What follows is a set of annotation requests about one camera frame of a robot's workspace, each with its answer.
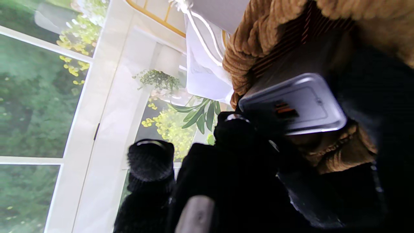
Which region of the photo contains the brown corduroy drawstring bag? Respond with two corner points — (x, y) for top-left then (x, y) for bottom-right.
(223, 0), (414, 175)

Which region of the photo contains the printed garden room backdrop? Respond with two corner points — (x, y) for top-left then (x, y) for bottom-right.
(0, 0), (235, 233)

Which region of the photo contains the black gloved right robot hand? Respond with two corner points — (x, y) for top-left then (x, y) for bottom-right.
(113, 42), (414, 233)

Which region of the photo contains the grey charger head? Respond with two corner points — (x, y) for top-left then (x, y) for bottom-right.
(239, 73), (347, 136)

